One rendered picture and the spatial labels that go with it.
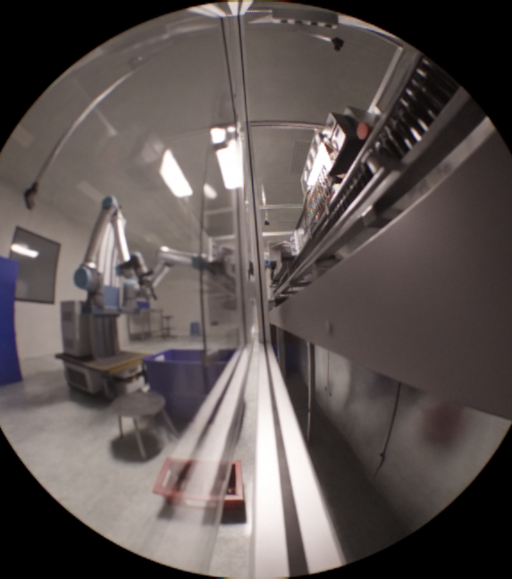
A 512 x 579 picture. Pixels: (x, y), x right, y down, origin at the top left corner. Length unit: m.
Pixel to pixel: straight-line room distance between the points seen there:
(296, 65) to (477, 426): 2.25
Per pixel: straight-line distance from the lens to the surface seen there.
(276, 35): 2.02
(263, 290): 0.61
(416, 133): 0.30
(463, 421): 0.40
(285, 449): 0.16
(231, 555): 0.73
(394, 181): 0.30
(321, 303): 0.18
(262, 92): 2.16
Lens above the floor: 0.70
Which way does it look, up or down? 7 degrees up
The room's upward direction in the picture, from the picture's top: 4 degrees counter-clockwise
